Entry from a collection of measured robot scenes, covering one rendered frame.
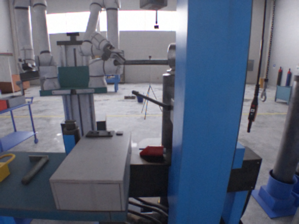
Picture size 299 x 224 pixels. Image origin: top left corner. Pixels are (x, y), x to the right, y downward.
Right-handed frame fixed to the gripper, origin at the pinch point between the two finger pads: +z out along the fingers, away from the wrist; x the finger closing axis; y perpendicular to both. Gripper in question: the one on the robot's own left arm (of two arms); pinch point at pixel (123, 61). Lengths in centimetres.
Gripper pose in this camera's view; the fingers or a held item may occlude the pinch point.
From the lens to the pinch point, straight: 122.3
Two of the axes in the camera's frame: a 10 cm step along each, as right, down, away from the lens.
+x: 4.7, -2.4, 8.5
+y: 5.1, -7.1, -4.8
